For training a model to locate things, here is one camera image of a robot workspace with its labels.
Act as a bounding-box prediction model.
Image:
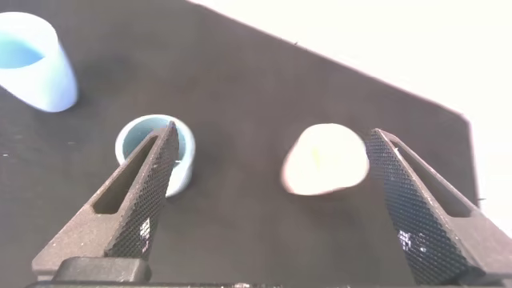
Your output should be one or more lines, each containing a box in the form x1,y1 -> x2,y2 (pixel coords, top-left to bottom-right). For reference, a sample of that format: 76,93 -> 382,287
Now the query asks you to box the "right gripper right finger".
362,127 -> 512,286

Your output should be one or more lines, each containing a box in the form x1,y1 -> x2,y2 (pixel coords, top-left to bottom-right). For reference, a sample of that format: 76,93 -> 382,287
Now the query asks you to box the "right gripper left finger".
31,121 -> 180,281

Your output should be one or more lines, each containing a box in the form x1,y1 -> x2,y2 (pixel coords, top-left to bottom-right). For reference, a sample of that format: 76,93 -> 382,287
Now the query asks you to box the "teal plastic cup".
114,114 -> 197,198

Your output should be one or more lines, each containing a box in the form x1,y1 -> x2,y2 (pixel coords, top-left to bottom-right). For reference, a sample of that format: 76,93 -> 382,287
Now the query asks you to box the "beige plastic cup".
279,122 -> 371,197

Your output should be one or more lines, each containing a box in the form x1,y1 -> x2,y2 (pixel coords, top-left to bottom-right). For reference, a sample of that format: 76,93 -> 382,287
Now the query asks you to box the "black table cloth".
0,0 -> 481,288

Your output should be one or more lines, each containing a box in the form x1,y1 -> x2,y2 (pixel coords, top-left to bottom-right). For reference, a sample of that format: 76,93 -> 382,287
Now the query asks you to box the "light blue plastic cup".
0,10 -> 80,114

